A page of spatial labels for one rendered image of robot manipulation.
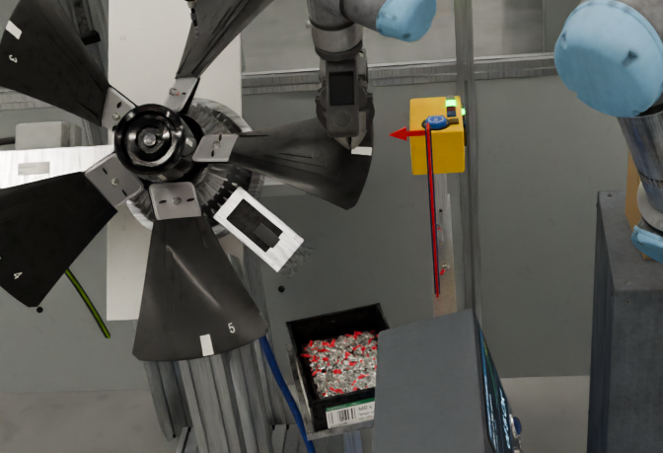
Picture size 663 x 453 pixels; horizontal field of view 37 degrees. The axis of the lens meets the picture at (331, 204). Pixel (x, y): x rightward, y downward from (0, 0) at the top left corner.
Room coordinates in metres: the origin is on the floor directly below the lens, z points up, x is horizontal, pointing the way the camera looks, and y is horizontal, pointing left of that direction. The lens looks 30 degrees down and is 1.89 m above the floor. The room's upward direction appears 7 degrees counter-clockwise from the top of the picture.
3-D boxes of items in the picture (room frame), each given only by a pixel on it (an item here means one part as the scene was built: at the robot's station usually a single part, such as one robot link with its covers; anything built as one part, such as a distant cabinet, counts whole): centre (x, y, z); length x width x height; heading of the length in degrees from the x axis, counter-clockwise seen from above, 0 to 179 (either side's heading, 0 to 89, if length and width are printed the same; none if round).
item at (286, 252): (1.48, 0.12, 0.98); 0.20 x 0.16 x 0.20; 172
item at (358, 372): (1.26, 0.00, 0.83); 0.19 x 0.14 x 0.04; 8
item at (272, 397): (2.02, 0.22, 0.41); 0.04 x 0.04 x 0.83; 82
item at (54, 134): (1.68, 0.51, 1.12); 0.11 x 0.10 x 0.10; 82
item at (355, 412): (1.26, 0.00, 0.84); 0.22 x 0.17 x 0.07; 8
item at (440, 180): (1.70, -0.22, 0.92); 0.03 x 0.03 x 0.12; 82
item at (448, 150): (1.70, -0.22, 1.02); 0.16 x 0.10 x 0.11; 172
